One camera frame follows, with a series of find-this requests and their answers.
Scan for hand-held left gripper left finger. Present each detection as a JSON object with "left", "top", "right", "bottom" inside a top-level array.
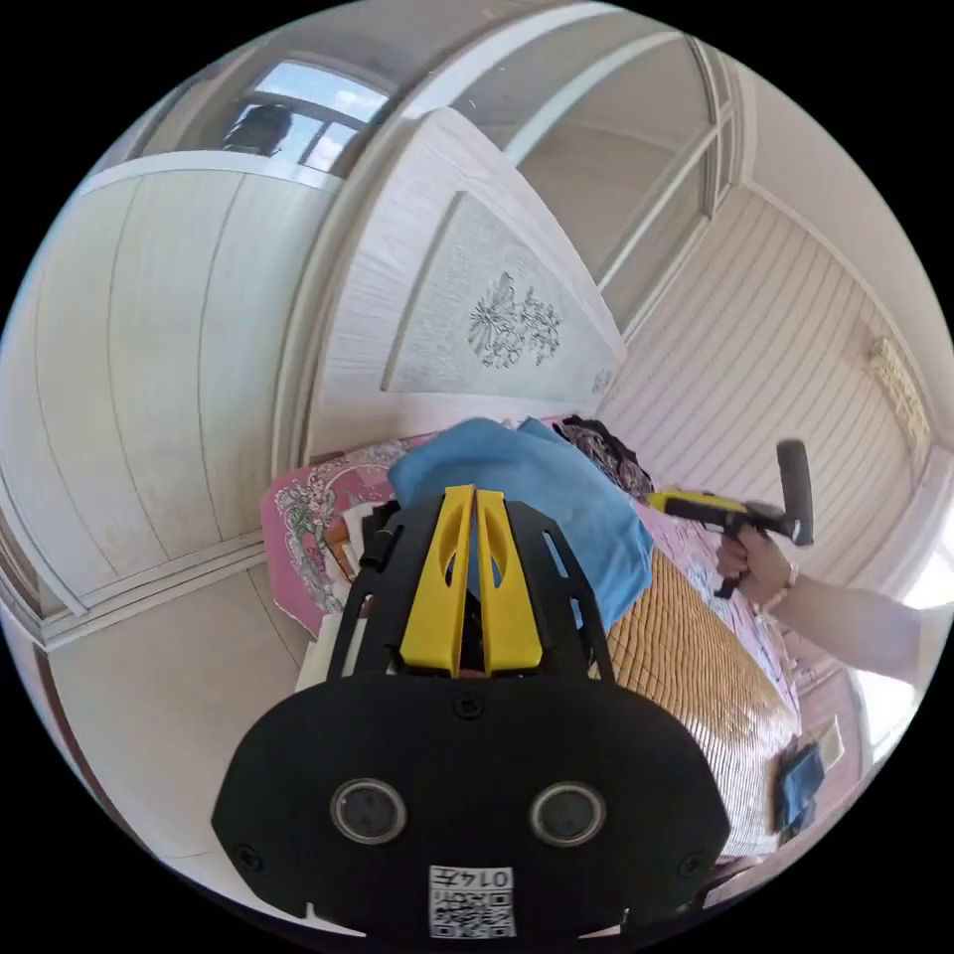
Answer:
[{"left": 399, "top": 484, "right": 477, "bottom": 678}]

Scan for dark blue folded garment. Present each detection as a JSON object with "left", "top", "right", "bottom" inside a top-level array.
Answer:
[{"left": 773, "top": 743, "right": 827, "bottom": 833}]

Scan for pile of clothes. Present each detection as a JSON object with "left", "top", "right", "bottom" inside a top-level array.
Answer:
[{"left": 558, "top": 416, "right": 655, "bottom": 502}]

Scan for person's right hand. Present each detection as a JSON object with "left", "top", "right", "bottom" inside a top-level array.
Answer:
[{"left": 716, "top": 530, "right": 797, "bottom": 615}]

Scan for person's right forearm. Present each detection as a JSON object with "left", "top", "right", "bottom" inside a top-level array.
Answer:
[{"left": 765, "top": 573, "right": 929, "bottom": 686}]

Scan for window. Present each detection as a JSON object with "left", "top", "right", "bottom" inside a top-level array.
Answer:
[{"left": 222, "top": 58, "right": 393, "bottom": 180}]

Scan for bed with pink sheet and woven mat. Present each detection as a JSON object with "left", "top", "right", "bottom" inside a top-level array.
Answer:
[{"left": 259, "top": 413, "right": 859, "bottom": 870}]

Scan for white headboard with flower pattern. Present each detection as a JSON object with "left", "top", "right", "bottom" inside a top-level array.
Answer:
[{"left": 303, "top": 107, "right": 629, "bottom": 465}]

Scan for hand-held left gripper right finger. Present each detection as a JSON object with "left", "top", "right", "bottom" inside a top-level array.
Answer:
[{"left": 476, "top": 488, "right": 544, "bottom": 678}]

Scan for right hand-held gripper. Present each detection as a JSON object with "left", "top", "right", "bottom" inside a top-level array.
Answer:
[{"left": 645, "top": 488, "right": 805, "bottom": 600}]

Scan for light blue jeans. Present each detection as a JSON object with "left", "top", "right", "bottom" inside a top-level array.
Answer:
[{"left": 387, "top": 416, "right": 657, "bottom": 635}]

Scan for white cupboard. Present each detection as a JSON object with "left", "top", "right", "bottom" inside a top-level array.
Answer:
[{"left": 0, "top": 154, "right": 341, "bottom": 646}]

